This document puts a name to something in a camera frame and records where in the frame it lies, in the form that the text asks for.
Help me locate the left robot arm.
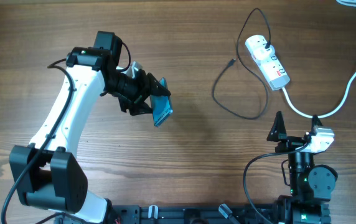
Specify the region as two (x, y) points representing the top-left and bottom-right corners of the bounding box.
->
(9, 31), (172, 223)

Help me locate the white charger plug adapter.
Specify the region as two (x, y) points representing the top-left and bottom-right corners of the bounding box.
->
(253, 45), (275, 61)

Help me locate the black mounting rail base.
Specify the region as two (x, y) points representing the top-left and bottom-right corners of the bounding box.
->
(113, 203), (332, 224)

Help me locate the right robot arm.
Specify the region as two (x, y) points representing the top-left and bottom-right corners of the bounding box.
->
(267, 111), (338, 223)

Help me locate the black USB charging cable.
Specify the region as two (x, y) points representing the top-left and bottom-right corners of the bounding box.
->
(212, 7), (272, 120)

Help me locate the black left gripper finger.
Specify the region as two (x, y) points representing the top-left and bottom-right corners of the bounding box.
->
(147, 73), (171, 96)
(130, 102), (153, 116)

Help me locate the white power strip cord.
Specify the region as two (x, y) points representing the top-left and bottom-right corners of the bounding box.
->
(281, 0), (356, 119)

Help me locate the white power strip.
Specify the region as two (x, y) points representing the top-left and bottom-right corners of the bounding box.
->
(245, 35), (290, 91)

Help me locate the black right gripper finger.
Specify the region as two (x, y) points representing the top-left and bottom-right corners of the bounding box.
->
(266, 111), (287, 142)
(311, 114), (323, 131)

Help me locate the turquoise Galaxy smartphone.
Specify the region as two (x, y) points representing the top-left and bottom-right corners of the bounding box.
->
(149, 77), (174, 128)

